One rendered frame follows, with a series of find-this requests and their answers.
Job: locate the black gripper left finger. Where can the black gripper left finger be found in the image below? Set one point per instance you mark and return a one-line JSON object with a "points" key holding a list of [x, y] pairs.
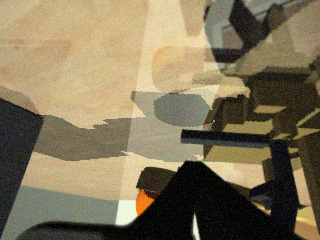
{"points": [[169, 217]]}

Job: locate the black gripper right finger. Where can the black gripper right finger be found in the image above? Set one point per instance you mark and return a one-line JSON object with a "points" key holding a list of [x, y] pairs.
{"points": [[223, 213]]}

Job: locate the orange ball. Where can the orange ball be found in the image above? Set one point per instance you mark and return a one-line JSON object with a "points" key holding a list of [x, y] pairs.
{"points": [[144, 199]]}

